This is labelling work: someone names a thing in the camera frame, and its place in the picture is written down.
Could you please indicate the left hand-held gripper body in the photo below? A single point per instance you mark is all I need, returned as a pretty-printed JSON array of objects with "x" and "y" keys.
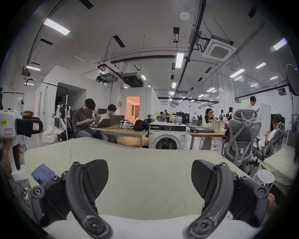
[{"x": 8, "y": 124}]

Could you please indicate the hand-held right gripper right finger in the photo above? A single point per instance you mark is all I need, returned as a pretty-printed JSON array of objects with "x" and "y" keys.
[{"x": 222, "y": 186}]

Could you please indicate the grey mesh office chair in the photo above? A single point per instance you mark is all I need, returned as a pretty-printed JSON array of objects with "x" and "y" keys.
[
  {"x": 271, "y": 145},
  {"x": 243, "y": 140}
]

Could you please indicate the white robot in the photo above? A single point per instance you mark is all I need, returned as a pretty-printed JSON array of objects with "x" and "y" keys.
[{"x": 62, "y": 121}]

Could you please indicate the bed with pale green sheet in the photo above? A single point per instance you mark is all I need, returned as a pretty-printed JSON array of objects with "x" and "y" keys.
[
  {"x": 280, "y": 163},
  {"x": 149, "y": 177}
]

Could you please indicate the white power strip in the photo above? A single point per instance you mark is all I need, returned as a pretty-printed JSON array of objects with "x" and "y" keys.
[{"x": 26, "y": 193}]

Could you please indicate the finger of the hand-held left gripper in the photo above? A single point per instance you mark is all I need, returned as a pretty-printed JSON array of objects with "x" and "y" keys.
[{"x": 26, "y": 127}]

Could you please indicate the white cylinder with holes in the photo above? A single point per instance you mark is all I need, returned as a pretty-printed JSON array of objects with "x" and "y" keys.
[{"x": 264, "y": 177}]

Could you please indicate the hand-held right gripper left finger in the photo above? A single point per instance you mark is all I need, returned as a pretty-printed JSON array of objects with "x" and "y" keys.
[{"x": 75, "y": 186}]

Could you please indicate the round wooden table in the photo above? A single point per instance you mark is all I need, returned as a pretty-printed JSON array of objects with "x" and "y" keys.
[{"x": 133, "y": 141}]

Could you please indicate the long wooden table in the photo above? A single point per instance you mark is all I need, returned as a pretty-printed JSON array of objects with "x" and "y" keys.
[{"x": 126, "y": 131}]

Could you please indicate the pile of white cloth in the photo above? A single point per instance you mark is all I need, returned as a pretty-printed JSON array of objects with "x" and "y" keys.
[{"x": 50, "y": 135}]

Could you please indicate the black round studio lamp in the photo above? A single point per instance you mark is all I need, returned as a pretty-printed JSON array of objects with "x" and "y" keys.
[{"x": 292, "y": 79}]

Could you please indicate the person's right hand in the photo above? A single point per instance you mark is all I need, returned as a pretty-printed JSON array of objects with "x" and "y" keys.
[{"x": 272, "y": 202}]

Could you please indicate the white washing machine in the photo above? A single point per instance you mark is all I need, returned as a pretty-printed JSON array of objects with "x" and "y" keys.
[{"x": 167, "y": 136}]

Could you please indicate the person's left hand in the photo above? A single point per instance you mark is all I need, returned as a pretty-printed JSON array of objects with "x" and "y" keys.
[{"x": 6, "y": 156}]

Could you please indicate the wooden table with laptops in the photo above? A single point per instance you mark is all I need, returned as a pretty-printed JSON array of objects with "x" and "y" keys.
[{"x": 205, "y": 133}]

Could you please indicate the dark blue shirt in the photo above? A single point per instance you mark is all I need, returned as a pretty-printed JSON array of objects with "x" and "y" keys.
[{"x": 43, "y": 173}]

